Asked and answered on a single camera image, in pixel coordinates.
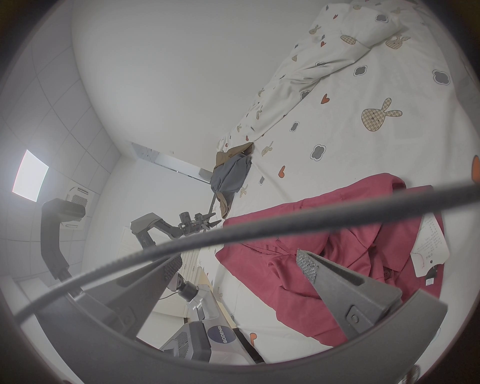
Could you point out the bed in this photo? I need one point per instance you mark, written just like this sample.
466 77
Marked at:
356 131

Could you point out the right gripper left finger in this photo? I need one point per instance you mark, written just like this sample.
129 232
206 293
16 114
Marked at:
131 300

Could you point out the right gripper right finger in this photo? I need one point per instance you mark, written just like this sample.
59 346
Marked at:
356 300

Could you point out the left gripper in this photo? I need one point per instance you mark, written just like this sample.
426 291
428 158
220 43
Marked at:
198 225

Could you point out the square ceiling light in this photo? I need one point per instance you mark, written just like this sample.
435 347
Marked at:
30 176

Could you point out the red shirt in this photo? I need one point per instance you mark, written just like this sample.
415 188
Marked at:
318 232

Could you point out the grey garment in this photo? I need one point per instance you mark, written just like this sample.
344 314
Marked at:
230 172

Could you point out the white printed quilt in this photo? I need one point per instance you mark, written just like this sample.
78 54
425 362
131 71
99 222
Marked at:
300 82

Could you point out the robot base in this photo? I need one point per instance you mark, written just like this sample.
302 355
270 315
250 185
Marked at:
210 337

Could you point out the white ceiling air conditioner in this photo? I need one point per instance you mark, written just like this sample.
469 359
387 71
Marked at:
80 193

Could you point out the brown garment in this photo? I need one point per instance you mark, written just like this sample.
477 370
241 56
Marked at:
230 150

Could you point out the cream cabinet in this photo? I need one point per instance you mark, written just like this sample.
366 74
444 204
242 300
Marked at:
195 262

